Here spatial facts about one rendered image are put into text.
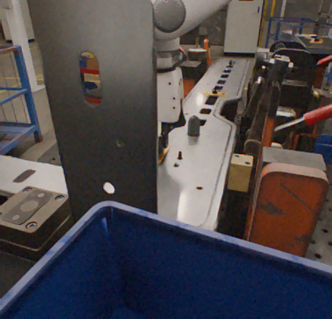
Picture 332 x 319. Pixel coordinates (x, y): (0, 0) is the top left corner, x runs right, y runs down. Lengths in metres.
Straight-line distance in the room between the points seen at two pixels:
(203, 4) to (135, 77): 0.20
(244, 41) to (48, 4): 7.42
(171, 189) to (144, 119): 0.26
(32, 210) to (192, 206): 0.23
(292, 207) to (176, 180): 0.33
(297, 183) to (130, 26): 0.17
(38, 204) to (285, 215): 0.30
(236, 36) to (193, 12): 7.20
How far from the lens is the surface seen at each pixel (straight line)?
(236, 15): 7.57
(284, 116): 0.68
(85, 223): 0.20
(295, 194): 0.20
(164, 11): 0.40
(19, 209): 0.40
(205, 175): 0.53
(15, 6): 4.88
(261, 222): 0.22
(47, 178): 0.56
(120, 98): 0.26
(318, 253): 0.88
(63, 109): 0.29
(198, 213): 0.44
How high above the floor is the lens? 1.29
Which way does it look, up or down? 28 degrees down
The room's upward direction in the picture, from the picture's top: straight up
